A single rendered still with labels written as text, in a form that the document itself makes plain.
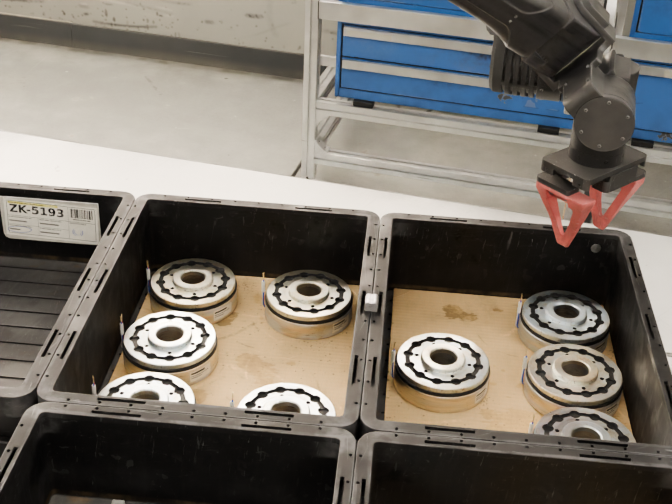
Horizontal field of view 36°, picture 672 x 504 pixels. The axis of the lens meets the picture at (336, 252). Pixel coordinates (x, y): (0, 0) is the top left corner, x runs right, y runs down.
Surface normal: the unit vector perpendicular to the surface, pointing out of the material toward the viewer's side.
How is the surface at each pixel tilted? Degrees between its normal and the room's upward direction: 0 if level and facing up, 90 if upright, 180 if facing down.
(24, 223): 90
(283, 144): 0
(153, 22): 90
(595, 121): 90
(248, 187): 0
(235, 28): 90
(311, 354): 0
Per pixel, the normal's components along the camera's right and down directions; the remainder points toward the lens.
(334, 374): 0.04, -0.85
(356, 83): -0.26, 0.50
